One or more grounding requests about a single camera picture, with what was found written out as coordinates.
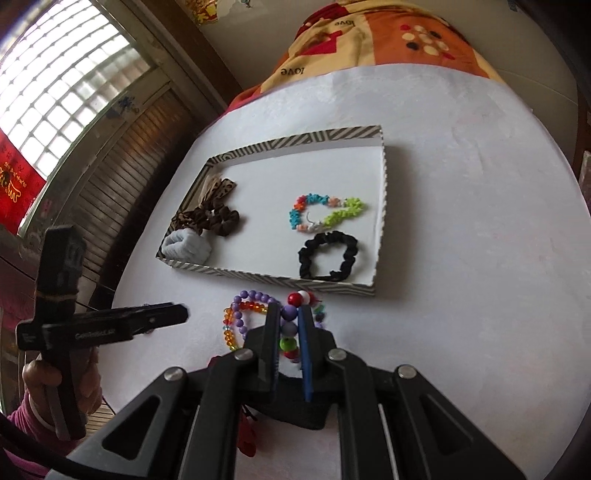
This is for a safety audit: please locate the white fluffy scrunchie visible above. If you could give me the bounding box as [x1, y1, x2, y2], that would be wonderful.
[161, 229, 214, 267]

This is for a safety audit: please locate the cartoon wall sticker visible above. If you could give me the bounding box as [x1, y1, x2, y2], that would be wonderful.
[193, 0, 223, 22]

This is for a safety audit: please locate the large multicolour bead bracelet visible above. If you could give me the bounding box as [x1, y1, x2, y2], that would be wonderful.
[278, 290, 325, 364]

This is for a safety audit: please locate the orange printed blanket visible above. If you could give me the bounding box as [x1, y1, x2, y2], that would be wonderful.
[226, 0, 509, 112]

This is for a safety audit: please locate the leopard print hair bow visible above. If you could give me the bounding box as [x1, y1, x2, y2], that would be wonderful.
[199, 172, 238, 209]

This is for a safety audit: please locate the leopard print scrunchie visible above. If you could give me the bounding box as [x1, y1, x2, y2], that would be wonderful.
[171, 205, 214, 232]

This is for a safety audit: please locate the brown scrunchie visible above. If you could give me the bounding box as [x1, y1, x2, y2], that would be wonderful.
[205, 205, 241, 239]

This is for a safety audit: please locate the striped cardboard box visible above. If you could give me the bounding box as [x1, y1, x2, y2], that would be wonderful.
[156, 124, 387, 299]

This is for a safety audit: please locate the black scrunchie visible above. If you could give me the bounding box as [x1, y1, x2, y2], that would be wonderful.
[298, 232, 360, 282]

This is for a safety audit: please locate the purple bead bracelet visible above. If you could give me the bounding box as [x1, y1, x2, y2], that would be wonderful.
[232, 290, 280, 343]

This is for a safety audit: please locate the orange bead bracelet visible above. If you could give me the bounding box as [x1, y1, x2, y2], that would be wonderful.
[222, 299, 269, 352]

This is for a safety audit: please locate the colourful star bead bracelet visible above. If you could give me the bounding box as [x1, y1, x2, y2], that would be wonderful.
[288, 193, 368, 234]

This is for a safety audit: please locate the person's left forearm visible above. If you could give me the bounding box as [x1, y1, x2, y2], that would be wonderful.
[0, 394, 90, 480]

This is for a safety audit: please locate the wooden slatted door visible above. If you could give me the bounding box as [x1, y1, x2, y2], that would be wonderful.
[69, 88, 232, 296]

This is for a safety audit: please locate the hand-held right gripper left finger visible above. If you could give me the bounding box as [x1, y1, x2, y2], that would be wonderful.
[67, 300, 283, 480]

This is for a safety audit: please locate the red tassel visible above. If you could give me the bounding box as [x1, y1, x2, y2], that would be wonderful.
[237, 405, 258, 459]

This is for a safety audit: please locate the red banner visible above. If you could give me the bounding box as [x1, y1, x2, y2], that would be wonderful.
[0, 129, 48, 234]

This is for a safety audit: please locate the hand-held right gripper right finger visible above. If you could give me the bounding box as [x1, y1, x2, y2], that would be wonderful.
[298, 302, 527, 480]

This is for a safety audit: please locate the person's left hand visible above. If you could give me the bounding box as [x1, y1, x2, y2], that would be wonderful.
[22, 347, 102, 423]

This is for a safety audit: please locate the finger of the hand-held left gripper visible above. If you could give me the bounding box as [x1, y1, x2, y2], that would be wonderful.
[131, 302, 189, 337]

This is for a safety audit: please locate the barred window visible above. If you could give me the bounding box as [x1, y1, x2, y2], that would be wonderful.
[0, 0, 171, 185]

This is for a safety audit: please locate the black cable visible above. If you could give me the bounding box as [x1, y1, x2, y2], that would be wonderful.
[0, 413, 93, 480]

